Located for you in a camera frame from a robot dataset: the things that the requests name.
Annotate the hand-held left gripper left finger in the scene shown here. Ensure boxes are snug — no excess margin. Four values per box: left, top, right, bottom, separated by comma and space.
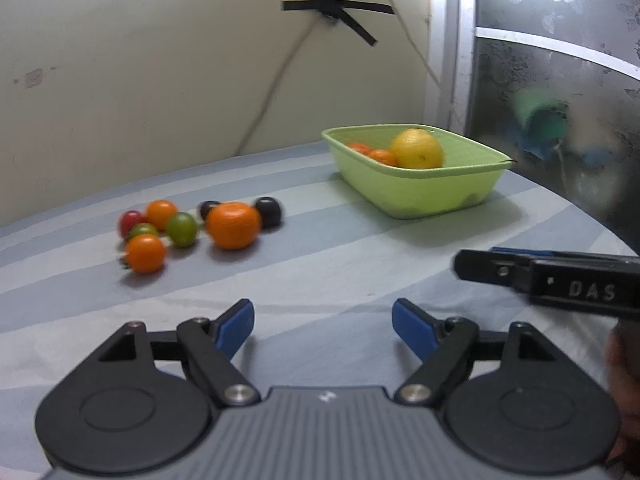
97, 298, 261, 407

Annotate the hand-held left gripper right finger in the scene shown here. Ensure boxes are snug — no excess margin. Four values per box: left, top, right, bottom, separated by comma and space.
392, 298, 557, 407

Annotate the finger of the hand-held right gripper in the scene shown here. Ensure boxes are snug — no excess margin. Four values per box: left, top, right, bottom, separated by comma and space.
490, 246, 567, 260
453, 249, 533, 292

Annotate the light green plastic basket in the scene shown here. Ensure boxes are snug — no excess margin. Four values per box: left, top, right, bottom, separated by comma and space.
321, 123, 513, 220

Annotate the green cherry tomato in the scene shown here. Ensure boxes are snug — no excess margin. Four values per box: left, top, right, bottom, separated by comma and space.
165, 212, 198, 248

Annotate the orange cherry tomato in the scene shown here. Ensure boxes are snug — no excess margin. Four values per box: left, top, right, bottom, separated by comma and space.
124, 234, 167, 275
145, 200, 179, 232

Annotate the yellow lemon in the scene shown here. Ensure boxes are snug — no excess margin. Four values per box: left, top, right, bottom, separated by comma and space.
390, 128, 445, 170

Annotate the red cherry tomato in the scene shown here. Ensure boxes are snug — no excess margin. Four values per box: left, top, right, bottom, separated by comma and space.
118, 210, 146, 240

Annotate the person's right hand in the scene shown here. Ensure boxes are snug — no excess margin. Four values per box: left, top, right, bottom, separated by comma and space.
605, 327, 640, 463

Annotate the striped blue bed sheet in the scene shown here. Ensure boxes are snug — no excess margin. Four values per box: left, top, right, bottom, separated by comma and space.
0, 140, 640, 480

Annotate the green object behind glass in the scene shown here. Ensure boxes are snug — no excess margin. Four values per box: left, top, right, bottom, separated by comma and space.
512, 87, 571, 153

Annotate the black tape cross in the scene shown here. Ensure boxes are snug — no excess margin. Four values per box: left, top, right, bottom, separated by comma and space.
281, 0, 394, 47

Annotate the aluminium window frame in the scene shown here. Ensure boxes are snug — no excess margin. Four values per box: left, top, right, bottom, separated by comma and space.
427, 0, 640, 136

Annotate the grey wall cable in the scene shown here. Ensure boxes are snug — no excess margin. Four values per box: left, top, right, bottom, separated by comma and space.
234, 15, 333, 157

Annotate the thin white string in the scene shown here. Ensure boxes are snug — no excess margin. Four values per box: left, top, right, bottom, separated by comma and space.
370, 0, 443, 88

